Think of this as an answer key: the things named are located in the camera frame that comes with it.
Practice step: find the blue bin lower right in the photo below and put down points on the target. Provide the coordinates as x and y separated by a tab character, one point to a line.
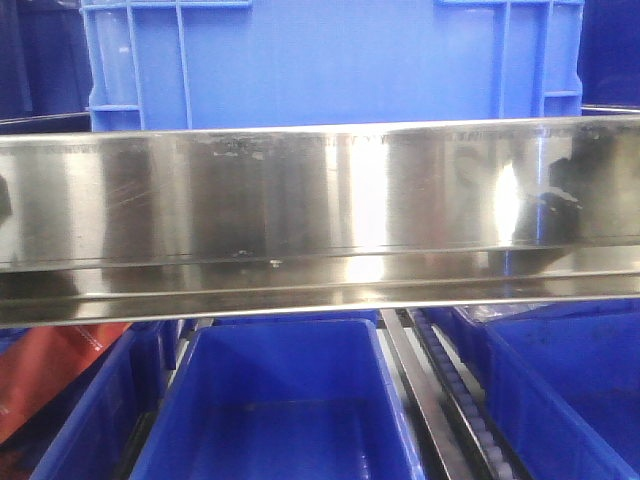
561	381

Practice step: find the red plastic bag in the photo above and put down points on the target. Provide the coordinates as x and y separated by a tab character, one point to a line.
44	362

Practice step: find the large blue bin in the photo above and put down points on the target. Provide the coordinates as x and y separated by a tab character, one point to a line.
166	65

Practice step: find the blue bin lower left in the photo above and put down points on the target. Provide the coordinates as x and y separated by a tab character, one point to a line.
131	382

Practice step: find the steel shelf front beam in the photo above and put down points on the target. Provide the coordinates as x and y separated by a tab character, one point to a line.
155	225

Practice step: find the blue bin lower shelf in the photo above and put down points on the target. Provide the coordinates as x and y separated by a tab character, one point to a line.
307	400

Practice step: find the steel guide rail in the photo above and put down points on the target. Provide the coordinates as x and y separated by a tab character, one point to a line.
443	451

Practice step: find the white roller conveyor track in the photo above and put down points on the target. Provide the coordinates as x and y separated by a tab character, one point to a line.
484	447

